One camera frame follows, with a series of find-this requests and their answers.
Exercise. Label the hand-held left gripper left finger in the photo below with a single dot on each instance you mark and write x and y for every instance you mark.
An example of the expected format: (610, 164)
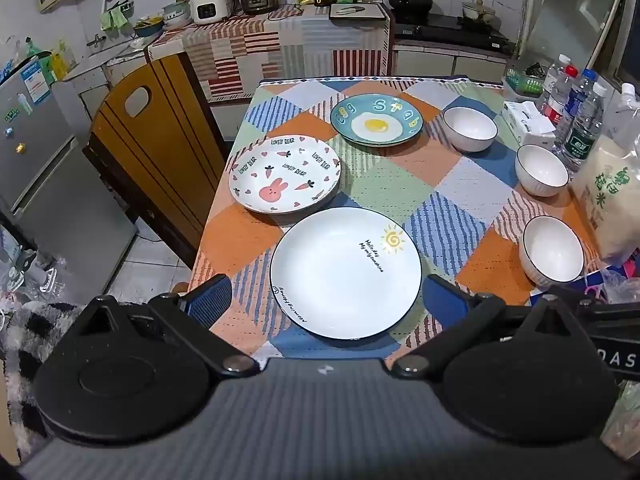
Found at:
(210, 302)

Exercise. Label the water bottle with blue cap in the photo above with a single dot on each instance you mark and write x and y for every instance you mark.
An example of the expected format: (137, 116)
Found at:
(582, 87)

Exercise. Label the white plate with sun print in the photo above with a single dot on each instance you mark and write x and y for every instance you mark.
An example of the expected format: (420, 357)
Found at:
(340, 270)

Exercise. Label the clear bag of rice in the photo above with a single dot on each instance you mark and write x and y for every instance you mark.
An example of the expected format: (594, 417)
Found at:
(610, 200)

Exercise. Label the white rice cooker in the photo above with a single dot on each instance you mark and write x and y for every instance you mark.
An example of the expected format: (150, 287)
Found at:
(212, 7)

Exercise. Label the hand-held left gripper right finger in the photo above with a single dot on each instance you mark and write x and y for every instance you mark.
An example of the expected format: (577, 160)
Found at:
(444, 302)

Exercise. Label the white bowl with dark rim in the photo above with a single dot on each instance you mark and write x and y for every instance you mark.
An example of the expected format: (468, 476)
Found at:
(550, 250)
(541, 170)
(470, 127)

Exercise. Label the black gas stove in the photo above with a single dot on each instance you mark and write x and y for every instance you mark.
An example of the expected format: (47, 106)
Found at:
(450, 35)

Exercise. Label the cutting board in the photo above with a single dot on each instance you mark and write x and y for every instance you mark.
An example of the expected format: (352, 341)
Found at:
(357, 11)

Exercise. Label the glass door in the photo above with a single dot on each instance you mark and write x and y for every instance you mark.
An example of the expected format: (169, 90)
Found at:
(575, 10)

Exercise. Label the cream pot with lid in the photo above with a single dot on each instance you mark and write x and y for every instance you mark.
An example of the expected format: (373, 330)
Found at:
(477, 11)

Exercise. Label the blue serving bowl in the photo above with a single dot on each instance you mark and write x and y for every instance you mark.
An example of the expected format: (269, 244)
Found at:
(148, 27)

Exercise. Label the colourful checked tablecloth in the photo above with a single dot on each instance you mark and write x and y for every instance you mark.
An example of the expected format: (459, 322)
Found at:
(400, 185)

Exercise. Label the clear water bottle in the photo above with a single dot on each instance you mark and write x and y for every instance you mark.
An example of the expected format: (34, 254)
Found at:
(552, 72)

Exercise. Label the black wok with lid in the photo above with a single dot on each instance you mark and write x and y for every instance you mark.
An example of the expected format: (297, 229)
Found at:
(410, 0)

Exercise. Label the water bottle with green label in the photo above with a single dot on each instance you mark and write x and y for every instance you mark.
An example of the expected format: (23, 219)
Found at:
(582, 135)

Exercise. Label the blue plate with egg print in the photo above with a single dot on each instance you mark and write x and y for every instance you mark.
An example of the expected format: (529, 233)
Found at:
(375, 122)

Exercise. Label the green plastic basket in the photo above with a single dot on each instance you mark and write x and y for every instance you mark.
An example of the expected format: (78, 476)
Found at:
(522, 82)

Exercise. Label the white plate with pink bunny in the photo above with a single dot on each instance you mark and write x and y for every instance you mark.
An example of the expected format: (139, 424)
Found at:
(285, 175)

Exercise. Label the wooden chair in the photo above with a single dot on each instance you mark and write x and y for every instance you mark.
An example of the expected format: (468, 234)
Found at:
(150, 160)

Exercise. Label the striped counter cloth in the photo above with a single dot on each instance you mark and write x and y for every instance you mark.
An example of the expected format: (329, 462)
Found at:
(280, 50)

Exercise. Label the grey refrigerator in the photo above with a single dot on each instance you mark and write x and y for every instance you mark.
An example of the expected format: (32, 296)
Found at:
(50, 185)

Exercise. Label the stack of dishes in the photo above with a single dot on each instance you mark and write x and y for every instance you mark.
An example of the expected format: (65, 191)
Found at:
(177, 14)

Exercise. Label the water bottle with red cap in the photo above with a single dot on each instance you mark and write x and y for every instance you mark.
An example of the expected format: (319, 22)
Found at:
(560, 95)

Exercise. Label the black and white rug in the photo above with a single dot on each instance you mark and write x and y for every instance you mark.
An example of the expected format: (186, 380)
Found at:
(30, 350)

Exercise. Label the white tissue box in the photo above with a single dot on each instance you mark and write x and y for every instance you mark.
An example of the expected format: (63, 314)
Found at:
(525, 122)

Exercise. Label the green cloth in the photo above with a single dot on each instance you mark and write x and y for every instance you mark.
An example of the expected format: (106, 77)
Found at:
(114, 19)

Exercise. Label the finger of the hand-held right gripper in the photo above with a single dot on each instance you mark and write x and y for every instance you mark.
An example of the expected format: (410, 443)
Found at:
(580, 292)

